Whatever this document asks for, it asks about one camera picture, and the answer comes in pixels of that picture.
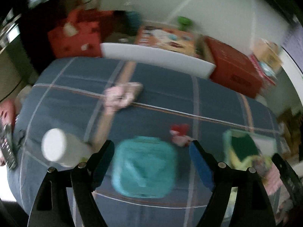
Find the teal tissue pack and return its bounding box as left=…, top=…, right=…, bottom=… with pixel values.
left=111, top=136, right=178, bottom=198

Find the pink satin scrunchie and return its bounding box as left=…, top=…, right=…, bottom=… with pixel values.
left=104, top=82, right=143, bottom=113

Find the green dumbbell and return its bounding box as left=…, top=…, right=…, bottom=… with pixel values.
left=177, top=16, right=193, bottom=31

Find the blue water bottle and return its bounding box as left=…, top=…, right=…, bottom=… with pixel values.
left=125, top=2, right=142, bottom=35

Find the blue plaid table cloth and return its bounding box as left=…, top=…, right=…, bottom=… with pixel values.
left=8, top=58, right=281, bottom=226

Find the green yellow sponge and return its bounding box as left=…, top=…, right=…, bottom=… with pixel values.
left=226, top=132, right=272, bottom=175

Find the red stool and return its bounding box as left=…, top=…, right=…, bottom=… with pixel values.
left=0, top=100, right=16, bottom=129

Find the smartphone on stand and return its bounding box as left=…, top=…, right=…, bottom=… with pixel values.
left=1, top=122, right=17, bottom=170

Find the orange picture box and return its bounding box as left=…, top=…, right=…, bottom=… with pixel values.
left=135, top=26, right=197, bottom=57

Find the white foam board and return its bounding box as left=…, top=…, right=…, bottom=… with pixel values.
left=100, top=43, right=215, bottom=79

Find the red felt handbag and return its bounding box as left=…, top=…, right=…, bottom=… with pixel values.
left=48, top=0, right=114, bottom=58

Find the white tray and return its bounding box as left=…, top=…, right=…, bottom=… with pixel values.
left=222, top=128, right=285, bottom=227

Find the beige gift bag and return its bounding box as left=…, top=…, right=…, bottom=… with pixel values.
left=252, top=38, right=282, bottom=72

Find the red pink plush toy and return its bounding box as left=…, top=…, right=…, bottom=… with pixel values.
left=169, top=124, right=193, bottom=147

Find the red cardboard box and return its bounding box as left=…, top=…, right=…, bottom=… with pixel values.
left=204, top=36, right=262, bottom=98

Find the pink white fuzzy sock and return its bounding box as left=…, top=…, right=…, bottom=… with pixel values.
left=263, top=164, right=283, bottom=196

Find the patterned pink gift box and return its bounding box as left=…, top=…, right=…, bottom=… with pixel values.
left=248, top=54, right=277, bottom=94

